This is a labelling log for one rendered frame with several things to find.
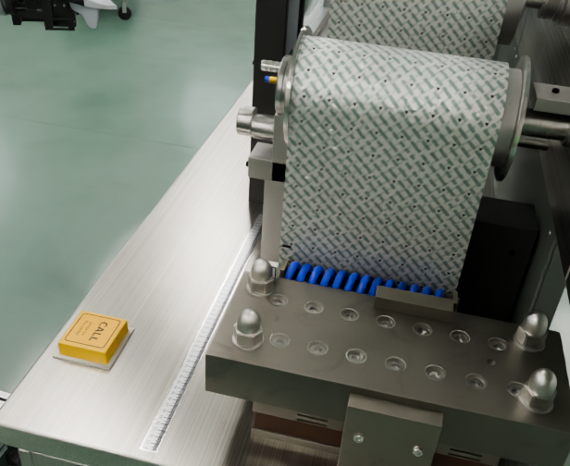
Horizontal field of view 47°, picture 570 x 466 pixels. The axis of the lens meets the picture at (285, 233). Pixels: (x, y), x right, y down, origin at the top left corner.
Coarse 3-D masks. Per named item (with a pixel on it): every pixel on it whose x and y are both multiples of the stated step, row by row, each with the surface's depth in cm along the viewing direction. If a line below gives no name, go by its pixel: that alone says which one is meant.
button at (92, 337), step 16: (80, 320) 92; (96, 320) 92; (112, 320) 92; (64, 336) 89; (80, 336) 89; (96, 336) 89; (112, 336) 90; (64, 352) 89; (80, 352) 88; (96, 352) 87; (112, 352) 89
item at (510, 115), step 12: (516, 72) 74; (516, 84) 73; (516, 96) 72; (504, 108) 72; (516, 108) 72; (504, 120) 72; (504, 132) 73; (504, 144) 74; (492, 156) 75; (504, 156) 75
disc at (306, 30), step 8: (304, 32) 77; (312, 32) 82; (296, 48) 75; (296, 56) 75; (296, 64) 75; (288, 80) 74; (288, 88) 74; (288, 96) 75; (288, 104) 75; (288, 112) 76; (288, 120) 77; (288, 128) 78
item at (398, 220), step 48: (288, 144) 79; (288, 192) 83; (336, 192) 81; (384, 192) 80; (432, 192) 78; (480, 192) 77; (288, 240) 87; (336, 240) 85; (384, 240) 83; (432, 240) 82; (432, 288) 86
